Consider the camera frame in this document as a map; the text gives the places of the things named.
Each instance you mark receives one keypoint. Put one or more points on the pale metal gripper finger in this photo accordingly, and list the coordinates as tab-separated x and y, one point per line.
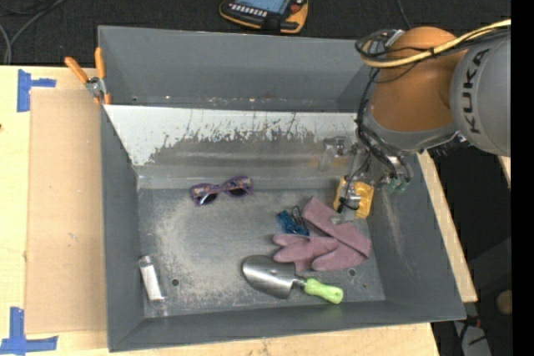
334	150
352	199

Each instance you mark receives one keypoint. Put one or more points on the yellow box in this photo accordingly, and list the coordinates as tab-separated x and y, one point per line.
366	196

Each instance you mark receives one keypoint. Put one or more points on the pink glove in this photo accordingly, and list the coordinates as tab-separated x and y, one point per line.
325	248

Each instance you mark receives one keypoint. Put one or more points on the blue binder clip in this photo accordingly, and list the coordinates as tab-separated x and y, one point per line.
292	223

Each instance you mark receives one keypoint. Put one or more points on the purple sunglasses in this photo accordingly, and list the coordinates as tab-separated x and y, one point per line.
223	188

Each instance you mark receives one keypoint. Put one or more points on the grey metal bin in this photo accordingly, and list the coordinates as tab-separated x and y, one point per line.
217	246

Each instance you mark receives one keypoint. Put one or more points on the white tube with clear cap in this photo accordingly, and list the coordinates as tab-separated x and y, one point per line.
151	277

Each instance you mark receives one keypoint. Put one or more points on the brown cardboard board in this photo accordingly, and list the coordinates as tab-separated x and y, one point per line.
62	212

